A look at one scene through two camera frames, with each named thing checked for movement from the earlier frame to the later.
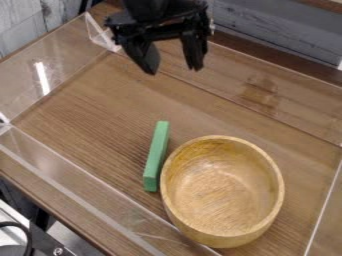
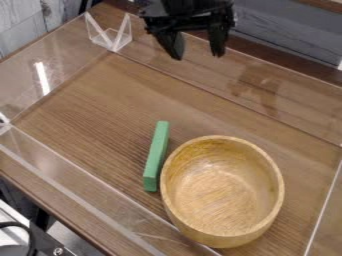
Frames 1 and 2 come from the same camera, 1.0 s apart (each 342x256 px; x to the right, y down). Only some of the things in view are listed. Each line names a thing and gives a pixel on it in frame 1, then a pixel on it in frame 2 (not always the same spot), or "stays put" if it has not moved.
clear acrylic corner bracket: x=100 y=34 stays put
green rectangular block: x=153 y=168 stays put
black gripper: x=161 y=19 -> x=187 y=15
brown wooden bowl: x=221 y=191 stays put
